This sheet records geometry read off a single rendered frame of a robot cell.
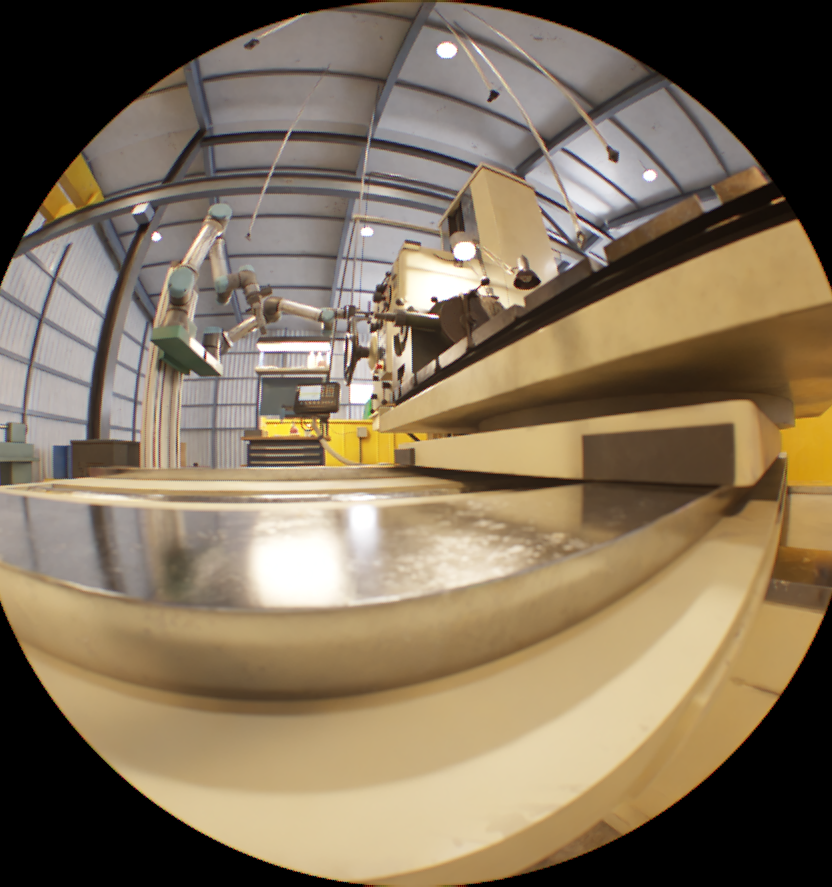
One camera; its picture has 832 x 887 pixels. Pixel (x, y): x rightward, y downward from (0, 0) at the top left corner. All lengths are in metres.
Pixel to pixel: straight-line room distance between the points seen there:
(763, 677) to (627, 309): 0.50
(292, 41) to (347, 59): 1.27
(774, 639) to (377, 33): 8.08
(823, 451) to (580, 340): 2.62
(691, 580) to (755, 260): 0.22
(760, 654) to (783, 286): 0.42
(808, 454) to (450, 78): 8.35
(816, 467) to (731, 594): 2.69
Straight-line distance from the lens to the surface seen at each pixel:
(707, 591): 0.16
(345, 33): 7.89
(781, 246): 0.29
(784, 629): 0.50
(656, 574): 0.17
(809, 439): 2.82
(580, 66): 8.32
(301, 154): 9.80
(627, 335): 0.30
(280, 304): 1.94
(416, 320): 0.94
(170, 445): 1.79
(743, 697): 0.56
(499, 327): 0.52
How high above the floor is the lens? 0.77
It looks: 2 degrees up
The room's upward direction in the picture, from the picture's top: 1 degrees counter-clockwise
